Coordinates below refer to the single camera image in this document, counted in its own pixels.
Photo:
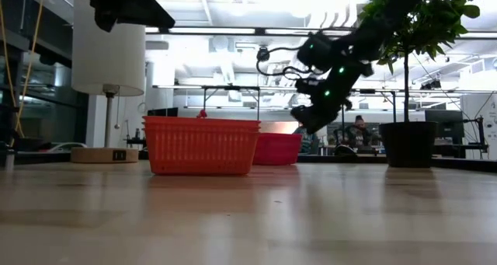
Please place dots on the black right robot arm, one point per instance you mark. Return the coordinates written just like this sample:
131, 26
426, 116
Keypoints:
361, 43

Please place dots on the person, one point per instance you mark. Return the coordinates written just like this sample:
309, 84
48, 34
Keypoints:
359, 133

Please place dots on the magenta plastic basket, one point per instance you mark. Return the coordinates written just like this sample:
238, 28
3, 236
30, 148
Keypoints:
277, 148

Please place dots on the white shade wooden base lamp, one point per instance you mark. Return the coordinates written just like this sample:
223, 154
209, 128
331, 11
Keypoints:
108, 63

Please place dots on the black overhead crossbar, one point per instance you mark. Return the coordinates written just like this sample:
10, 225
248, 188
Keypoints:
213, 30

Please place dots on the green plant in black pot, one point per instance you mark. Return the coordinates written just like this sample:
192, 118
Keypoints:
407, 144

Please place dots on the small red object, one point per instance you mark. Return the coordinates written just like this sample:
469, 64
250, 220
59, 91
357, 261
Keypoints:
201, 114

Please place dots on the black computer monitor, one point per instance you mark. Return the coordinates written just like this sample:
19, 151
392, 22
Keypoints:
444, 126

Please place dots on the black aluminium frame rail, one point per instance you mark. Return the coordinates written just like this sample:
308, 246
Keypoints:
349, 159

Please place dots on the black round ceiling camera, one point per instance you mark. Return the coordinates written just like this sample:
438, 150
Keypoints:
263, 54

